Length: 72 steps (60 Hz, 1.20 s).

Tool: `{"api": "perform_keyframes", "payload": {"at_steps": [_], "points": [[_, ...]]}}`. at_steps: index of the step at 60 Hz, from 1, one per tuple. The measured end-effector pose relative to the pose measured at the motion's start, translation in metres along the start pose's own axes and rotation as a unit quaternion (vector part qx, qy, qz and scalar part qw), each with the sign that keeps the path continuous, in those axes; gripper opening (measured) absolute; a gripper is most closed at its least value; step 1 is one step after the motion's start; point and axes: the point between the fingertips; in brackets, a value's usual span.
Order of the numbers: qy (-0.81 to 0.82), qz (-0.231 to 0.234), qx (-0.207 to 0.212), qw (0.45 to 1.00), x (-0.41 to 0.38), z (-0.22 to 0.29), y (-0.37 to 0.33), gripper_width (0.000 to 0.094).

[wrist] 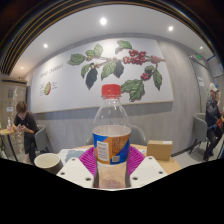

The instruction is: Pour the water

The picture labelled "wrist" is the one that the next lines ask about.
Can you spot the brown cardboard box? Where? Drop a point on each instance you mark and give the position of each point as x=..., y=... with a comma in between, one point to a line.
x=159, y=150

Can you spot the round recessed ceiling lights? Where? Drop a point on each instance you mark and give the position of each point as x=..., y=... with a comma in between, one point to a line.
x=103, y=21

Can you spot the person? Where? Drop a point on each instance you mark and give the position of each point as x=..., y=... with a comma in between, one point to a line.
x=211, y=116
x=28, y=128

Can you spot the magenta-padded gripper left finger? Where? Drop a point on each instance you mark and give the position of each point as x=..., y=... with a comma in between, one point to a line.
x=73, y=171

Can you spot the coffee plant wall mural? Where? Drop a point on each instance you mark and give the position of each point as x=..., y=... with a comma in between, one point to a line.
x=66, y=90

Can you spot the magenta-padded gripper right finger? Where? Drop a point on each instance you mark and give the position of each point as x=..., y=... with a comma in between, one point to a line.
x=148, y=170

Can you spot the green exit sign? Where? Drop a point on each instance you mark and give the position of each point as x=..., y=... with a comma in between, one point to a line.
x=198, y=56

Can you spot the small round wooden table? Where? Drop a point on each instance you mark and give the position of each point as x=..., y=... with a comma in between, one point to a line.
x=5, y=132

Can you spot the white sheet with blue-grey print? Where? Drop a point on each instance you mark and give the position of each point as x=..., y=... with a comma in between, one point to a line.
x=70, y=154

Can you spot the black mug, white inside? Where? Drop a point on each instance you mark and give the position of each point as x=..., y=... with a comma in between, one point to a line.
x=53, y=166

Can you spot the small clear bottle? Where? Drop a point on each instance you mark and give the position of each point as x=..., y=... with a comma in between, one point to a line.
x=9, y=125

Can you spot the clear red-capped drink bottle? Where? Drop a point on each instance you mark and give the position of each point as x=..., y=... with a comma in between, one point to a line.
x=111, y=133

